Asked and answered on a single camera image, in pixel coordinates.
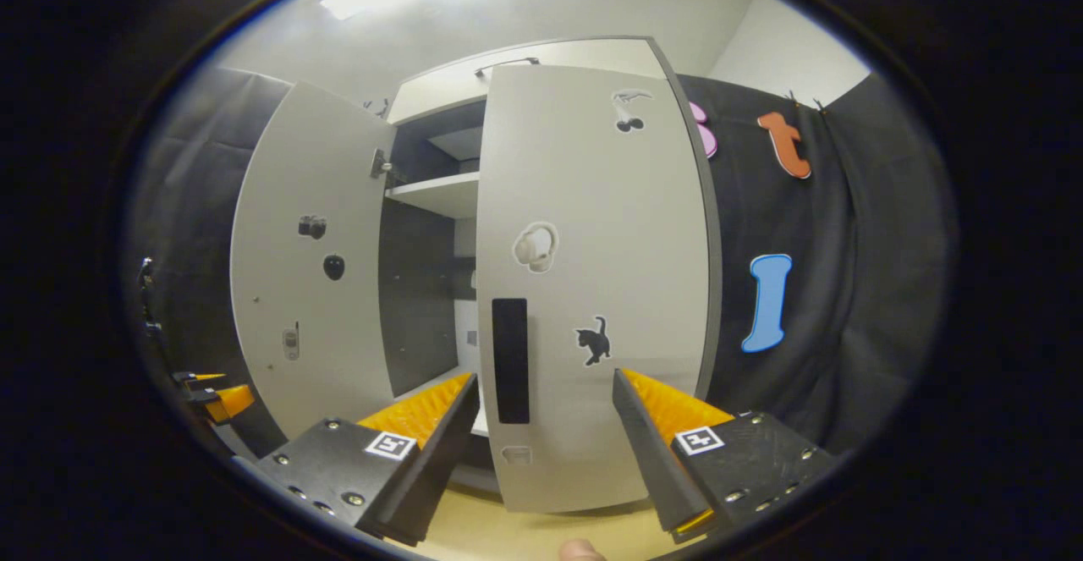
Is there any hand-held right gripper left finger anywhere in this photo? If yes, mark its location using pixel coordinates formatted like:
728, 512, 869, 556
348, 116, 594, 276
230, 373, 481, 548

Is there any white cabinet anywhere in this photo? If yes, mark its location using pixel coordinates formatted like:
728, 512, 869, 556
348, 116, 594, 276
377, 36, 724, 494

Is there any white cabinet door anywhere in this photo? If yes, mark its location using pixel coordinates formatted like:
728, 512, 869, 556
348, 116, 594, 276
230, 80, 399, 442
476, 62, 720, 515

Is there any white cabinet drawer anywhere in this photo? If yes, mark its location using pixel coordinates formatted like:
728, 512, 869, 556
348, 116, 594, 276
388, 36, 669, 126

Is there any black backdrop cloth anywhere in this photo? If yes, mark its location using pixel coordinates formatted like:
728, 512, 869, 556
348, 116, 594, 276
127, 66, 959, 460

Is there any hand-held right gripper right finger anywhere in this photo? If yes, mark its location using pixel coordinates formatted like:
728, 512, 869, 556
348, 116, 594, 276
611, 368, 843, 545

